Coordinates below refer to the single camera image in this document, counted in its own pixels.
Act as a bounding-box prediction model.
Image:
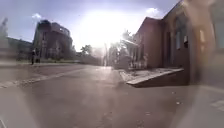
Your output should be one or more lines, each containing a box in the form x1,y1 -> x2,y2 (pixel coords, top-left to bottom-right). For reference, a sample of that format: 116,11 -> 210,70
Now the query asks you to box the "group of trees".
108,29 -> 138,69

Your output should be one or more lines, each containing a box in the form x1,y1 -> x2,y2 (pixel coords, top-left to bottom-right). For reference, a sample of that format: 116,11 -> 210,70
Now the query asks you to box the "tree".
79,44 -> 94,57

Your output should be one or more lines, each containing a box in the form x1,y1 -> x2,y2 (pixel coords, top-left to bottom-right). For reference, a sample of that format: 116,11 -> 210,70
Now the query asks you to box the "grey asphalt path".
0,64 -> 224,128

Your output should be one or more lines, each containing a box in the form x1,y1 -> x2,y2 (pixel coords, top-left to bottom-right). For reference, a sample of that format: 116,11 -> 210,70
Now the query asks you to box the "concrete ramp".
125,67 -> 185,89

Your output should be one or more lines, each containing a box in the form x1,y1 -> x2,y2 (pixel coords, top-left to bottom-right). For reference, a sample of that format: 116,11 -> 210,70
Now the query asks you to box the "gabled brick building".
133,16 -> 165,70

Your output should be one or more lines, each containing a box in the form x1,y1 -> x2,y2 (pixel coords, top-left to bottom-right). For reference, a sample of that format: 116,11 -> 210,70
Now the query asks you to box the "large brick building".
162,0 -> 224,88

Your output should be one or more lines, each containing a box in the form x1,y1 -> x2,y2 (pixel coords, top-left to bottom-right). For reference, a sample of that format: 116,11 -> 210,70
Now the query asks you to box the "dark rounded building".
31,19 -> 74,63

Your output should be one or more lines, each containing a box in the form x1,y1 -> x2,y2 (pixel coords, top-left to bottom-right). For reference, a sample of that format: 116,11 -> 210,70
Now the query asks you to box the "grey asphalt road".
0,63 -> 101,84

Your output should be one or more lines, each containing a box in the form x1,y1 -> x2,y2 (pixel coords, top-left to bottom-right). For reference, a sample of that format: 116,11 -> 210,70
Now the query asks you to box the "person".
30,49 -> 37,66

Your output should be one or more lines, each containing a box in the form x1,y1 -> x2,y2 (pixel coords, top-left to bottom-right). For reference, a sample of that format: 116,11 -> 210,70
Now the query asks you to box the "cobblestone strip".
0,68 -> 88,90

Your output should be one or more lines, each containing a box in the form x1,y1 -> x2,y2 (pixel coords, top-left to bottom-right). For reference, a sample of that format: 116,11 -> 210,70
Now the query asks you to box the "long low building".
0,36 -> 34,61

